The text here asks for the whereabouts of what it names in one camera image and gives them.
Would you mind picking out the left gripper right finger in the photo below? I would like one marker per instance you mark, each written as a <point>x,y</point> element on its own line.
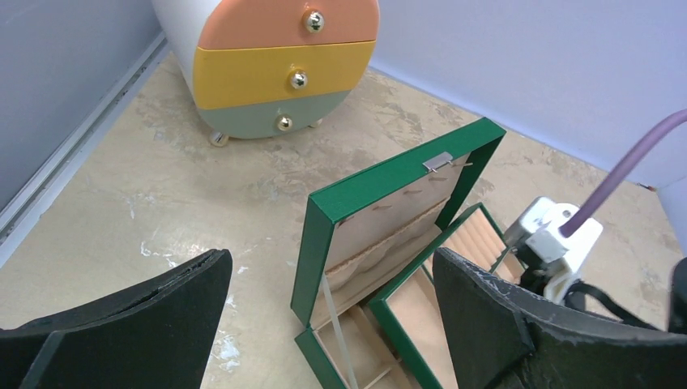
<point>502,336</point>

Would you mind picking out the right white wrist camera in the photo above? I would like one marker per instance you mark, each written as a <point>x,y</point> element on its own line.
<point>552,261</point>

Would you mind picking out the green removable jewelry tray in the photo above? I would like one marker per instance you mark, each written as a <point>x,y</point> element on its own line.
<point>407,308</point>

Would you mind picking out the round three-drawer jewelry cabinet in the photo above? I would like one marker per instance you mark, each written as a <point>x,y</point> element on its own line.
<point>257,69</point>

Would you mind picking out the green jewelry box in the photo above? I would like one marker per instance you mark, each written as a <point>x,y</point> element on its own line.
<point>361,232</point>

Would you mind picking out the aluminium rail frame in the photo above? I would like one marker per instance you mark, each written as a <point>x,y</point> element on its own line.
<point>24,211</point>

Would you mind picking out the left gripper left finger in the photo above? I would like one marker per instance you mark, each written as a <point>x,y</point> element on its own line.
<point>155,334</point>

